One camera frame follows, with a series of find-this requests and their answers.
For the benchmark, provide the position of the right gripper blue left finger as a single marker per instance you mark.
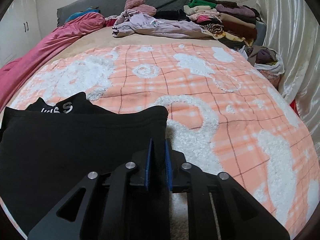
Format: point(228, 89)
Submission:
point(147, 165)

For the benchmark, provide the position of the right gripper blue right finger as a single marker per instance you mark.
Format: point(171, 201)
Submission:
point(168, 163)

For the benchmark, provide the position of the black sweater orange cuffs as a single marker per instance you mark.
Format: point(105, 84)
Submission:
point(46, 150)

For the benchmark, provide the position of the white bag with clothes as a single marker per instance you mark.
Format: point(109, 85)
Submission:
point(266, 61)

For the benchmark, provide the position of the stack of folded clothes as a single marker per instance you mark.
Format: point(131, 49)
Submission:
point(231, 23)

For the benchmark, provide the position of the peach white plaid blanket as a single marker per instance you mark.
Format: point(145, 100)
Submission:
point(223, 115)

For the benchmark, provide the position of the beige plush bed sheet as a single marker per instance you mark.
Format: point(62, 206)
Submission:
point(103, 38)

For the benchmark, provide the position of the lilac crumpled garment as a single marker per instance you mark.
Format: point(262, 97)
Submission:
point(135, 22)

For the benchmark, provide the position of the dark red cloth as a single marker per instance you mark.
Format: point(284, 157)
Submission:
point(110, 22)

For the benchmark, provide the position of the pink fluffy garment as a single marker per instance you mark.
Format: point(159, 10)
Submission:
point(141, 6)

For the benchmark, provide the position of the pink velvet duvet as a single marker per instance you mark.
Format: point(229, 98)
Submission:
point(15, 73)

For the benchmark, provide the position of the blue teal cloth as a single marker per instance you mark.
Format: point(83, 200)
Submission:
point(81, 13)

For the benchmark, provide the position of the white wardrobe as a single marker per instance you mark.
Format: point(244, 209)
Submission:
point(19, 30)

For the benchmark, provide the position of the white satin curtain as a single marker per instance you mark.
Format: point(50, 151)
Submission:
point(293, 31)

